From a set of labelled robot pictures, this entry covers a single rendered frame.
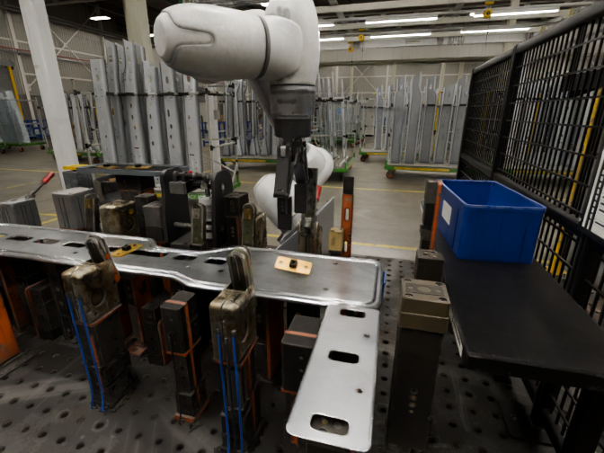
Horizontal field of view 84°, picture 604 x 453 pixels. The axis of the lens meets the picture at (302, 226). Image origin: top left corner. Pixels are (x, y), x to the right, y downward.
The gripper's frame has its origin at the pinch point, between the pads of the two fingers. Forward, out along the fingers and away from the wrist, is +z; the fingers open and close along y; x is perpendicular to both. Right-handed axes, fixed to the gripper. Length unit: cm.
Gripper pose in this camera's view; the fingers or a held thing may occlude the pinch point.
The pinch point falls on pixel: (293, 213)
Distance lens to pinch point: 74.5
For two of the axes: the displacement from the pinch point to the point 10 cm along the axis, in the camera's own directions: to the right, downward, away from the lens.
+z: 0.0, 9.5, 3.2
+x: 9.7, 0.8, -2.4
